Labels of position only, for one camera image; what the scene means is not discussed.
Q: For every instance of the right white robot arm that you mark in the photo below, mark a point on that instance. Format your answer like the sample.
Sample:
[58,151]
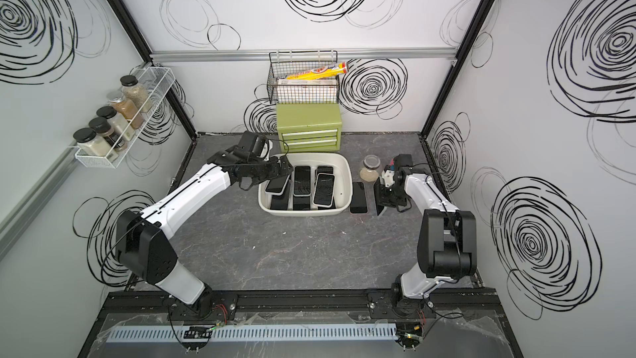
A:
[446,246]

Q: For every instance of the black wire basket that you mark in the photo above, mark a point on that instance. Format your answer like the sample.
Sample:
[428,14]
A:
[284,64]

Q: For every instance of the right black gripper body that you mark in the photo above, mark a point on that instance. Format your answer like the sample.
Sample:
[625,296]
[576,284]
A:
[387,195]

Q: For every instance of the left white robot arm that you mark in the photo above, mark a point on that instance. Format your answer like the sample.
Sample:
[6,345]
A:
[143,239]

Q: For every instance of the yellow snack package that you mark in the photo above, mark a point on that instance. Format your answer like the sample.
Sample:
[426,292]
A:
[320,73]

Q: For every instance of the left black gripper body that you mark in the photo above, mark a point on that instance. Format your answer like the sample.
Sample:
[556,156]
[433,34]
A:
[264,170]

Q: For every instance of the black phone in box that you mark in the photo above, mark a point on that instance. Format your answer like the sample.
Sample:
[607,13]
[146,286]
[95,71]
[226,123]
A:
[280,202]
[301,203]

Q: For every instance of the spice jar black lid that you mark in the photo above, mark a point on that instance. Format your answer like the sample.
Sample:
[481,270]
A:
[92,143]
[103,128]
[120,124]
[136,92]

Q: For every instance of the white plastic storage box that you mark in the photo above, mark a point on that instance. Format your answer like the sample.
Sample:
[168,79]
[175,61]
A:
[343,188]

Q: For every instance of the green metal tool chest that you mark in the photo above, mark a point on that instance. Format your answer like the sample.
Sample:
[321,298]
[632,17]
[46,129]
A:
[309,127]

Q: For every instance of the black phone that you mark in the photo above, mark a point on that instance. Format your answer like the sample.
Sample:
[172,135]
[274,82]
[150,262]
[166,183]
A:
[301,203]
[280,202]
[358,203]

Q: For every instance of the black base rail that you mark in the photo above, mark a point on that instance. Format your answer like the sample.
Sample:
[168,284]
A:
[375,303]

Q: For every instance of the aluminium wall rail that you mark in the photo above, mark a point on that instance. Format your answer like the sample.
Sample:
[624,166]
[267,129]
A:
[444,52]

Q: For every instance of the spice jar silver lid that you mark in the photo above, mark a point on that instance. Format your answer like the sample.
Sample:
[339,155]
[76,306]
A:
[126,107]

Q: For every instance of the glass jar with powder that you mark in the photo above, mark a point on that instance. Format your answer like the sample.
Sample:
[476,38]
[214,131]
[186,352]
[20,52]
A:
[369,171]

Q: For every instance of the white slotted cable duct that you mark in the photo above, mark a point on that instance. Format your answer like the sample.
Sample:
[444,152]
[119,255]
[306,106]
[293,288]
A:
[290,332]

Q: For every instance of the clear wall spice rack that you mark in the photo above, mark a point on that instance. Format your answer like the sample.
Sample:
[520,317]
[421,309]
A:
[159,124]

